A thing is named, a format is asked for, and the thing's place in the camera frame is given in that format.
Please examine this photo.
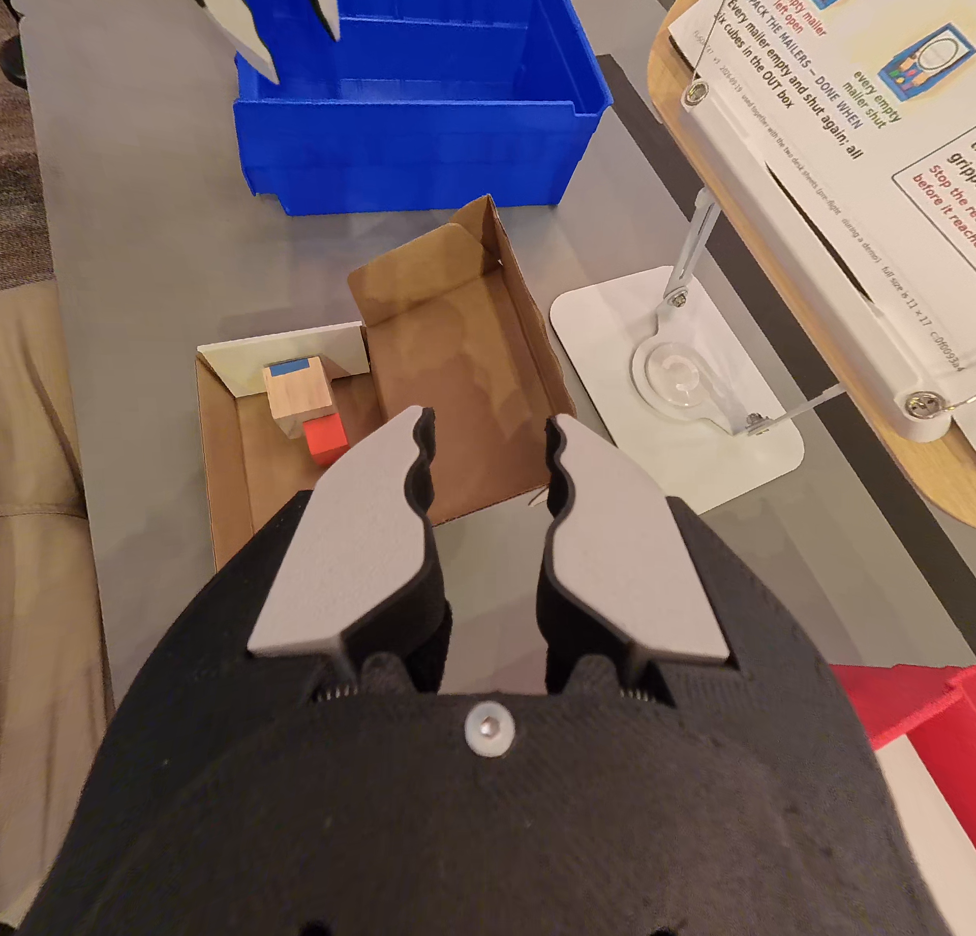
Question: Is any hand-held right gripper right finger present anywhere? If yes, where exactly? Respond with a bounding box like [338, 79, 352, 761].
[536, 415, 733, 695]

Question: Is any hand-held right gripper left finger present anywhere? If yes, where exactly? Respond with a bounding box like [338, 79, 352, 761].
[248, 406, 451, 693]

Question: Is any red cube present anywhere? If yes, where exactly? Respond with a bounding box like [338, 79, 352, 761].
[302, 411, 350, 469]

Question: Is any wooden cube with blue face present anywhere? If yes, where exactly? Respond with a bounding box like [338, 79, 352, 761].
[263, 356, 335, 440]

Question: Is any white cardboard mailer box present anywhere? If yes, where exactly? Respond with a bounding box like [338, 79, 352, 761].
[196, 195, 578, 571]

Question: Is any blue plastic bin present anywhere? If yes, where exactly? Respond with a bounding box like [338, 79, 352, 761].
[232, 0, 614, 217]

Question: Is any person's beige pants leg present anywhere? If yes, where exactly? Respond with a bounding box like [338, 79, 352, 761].
[0, 276, 115, 933]

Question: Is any red plastic bin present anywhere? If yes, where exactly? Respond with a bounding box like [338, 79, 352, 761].
[830, 663, 976, 756]

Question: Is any white stand ledge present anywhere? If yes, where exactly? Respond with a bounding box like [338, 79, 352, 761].
[680, 85, 971, 443]

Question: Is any instruction sheet on board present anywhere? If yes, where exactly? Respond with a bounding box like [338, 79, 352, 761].
[647, 0, 976, 530]

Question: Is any printed instruction sheet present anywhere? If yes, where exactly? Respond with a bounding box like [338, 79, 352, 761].
[669, 0, 976, 373]

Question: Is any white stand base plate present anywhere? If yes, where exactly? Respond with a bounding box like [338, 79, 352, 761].
[549, 265, 806, 516]

